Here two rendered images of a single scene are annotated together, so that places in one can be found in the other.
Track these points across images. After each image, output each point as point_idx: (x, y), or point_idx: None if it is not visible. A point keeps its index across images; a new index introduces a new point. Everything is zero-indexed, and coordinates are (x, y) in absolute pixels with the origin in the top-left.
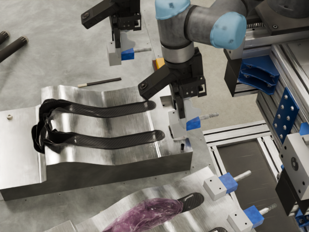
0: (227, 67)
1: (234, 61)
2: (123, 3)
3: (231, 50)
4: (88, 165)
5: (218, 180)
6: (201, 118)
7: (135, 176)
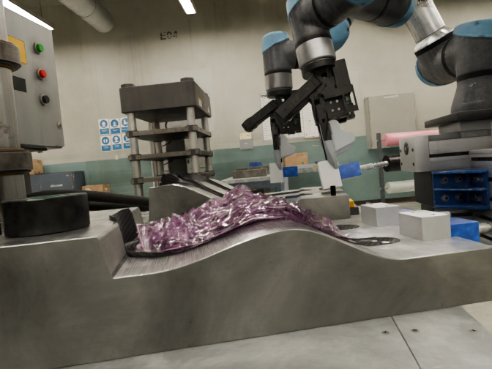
0: None
1: (425, 190)
2: (282, 103)
3: (414, 161)
4: (201, 198)
5: (384, 203)
6: (362, 167)
7: None
